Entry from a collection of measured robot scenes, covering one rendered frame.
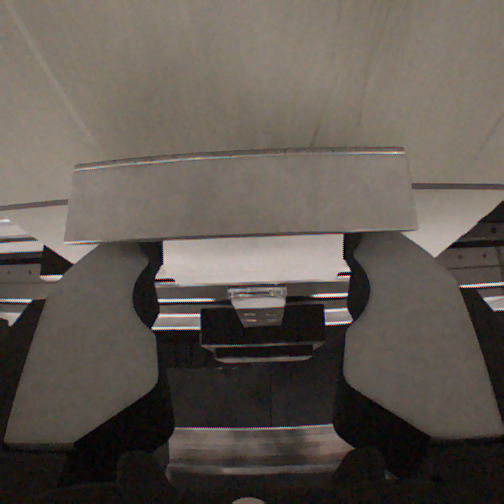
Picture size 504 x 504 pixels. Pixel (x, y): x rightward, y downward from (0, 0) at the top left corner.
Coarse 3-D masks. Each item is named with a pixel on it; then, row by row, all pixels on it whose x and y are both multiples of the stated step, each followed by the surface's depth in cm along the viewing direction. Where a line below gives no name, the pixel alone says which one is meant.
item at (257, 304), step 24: (240, 288) 24; (264, 288) 24; (216, 312) 39; (240, 312) 30; (264, 312) 30; (288, 312) 39; (312, 312) 39; (216, 336) 38; (240, 336) 38; (264, 336) 38; (288, 336) 38; (312, 336) 38; (240, 360) 41; (264, 360) 42; (288, 360) 45
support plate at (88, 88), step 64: (0, 0) 5; (64, 0) 5; (128, 0) 5; (192, 0) 5; (256, 0) 6; (320, 0) 6; (384, 0) 5; (448, 0) 5; (0, 64) 6; (64, 64) 7; (128, 64) 7; (192, 64) 7; (256, 64) 7; (320, 64) 7; (384, 64) 7; (448, 64) 7; (0, 128) 8; (64, 128) 8; (128, 128) 9; (192, 128) 9; (256, 128) 9; (320, 128) 9; (384, 128) 9; (448, 128) 9; (0, 192) 11; (64, 192) 12; (448, 192) 12; (64, 256) 18
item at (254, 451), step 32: (192, 448) 20; (224, 448) 20; (256, 448) 20; (288, 448) 19; (320, 448) 19; (352, 448) 19; (192, 480) 18; (224, 480) 18; (256, 480) 18; (288, 480) 18; (320, 480) 18
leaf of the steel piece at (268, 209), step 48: (96, 192) 10; (144, 192) 10; (192, 192) 10; (240, 192) 10; (288, 192) 9; (336, 192) 9; (384, 192) 9; (96, 240) 9; (144, 240) 9; (192, 240) 16; (240, 240) 16; (288, 240) 16; (336, 240) 16
